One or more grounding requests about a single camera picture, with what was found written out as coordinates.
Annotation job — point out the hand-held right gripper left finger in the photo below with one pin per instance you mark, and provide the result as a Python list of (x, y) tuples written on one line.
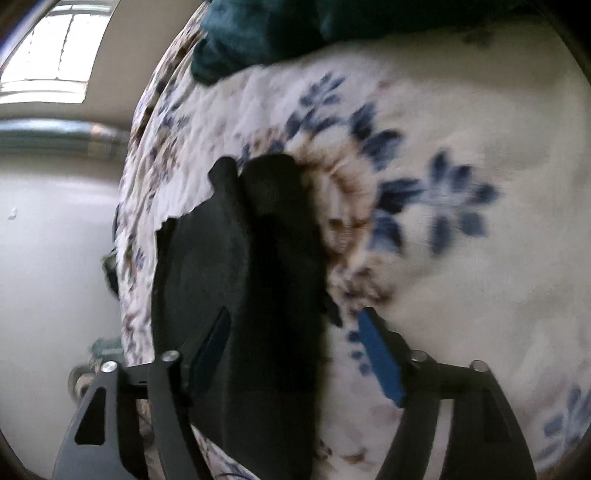
[(210, 350)]

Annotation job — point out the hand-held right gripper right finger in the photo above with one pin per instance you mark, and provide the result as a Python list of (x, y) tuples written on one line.
[(381, 364)]

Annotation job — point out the dark striped sweater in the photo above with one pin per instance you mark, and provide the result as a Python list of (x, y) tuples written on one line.
[(277, 300)]

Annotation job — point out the floral blanket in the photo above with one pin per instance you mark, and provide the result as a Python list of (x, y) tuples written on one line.
[(461, 277)]

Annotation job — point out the folded teal blanket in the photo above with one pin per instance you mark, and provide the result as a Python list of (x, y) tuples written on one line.
[(258, 32)]

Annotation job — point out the barred window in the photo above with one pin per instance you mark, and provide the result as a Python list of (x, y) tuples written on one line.
[(41, 55)]

